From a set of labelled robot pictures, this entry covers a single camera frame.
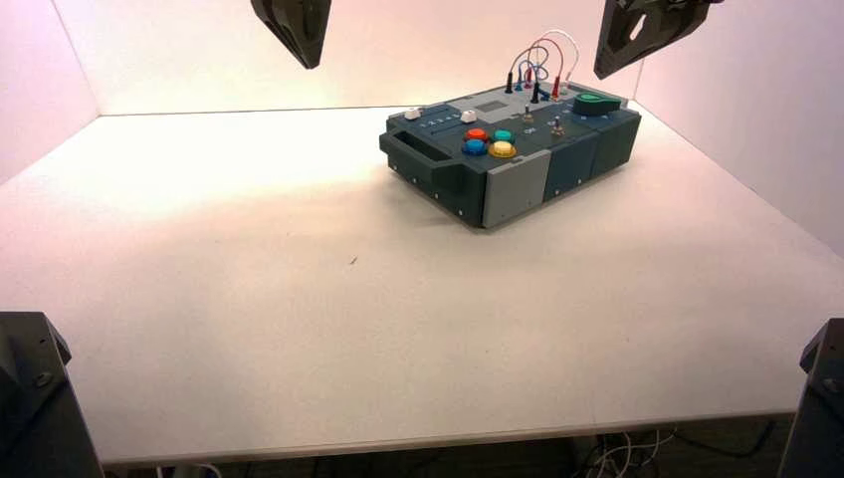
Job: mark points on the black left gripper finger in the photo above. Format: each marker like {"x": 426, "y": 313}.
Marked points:
{"x": 280, "y": 23}
{"x": 316, "y": 26}

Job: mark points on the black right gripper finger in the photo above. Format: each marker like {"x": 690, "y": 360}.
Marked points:
{"x": 620, "y": 46}
{"x": 686, "y": 3}

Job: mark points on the green rotary knob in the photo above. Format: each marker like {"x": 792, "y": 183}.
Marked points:
{"x": 597, "y": 103}

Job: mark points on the dark teal grey task box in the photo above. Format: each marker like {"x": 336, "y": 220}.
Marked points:
{"x": 567, "y": 161}

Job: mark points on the small white knob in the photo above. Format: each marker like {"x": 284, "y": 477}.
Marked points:
{"x": 412, "y": 113}
{"x": 469, "y": 117}

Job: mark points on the teal round push button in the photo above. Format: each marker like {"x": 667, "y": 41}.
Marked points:
{"x": 502, "y": 136}

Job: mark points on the yellow round push button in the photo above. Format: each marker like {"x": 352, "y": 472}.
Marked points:
{"x": 502, "y": 150}

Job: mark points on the red round push button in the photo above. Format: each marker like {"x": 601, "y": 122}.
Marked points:
{"x": 476, "y": 134}

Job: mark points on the blue round push button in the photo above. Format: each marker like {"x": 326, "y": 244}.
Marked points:
{"x": 474, "y": 147}

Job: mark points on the small metal toggle switch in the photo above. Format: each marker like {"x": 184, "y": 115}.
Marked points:
{"x": 528, "y": 116}
{"x": 558, "y": 127}

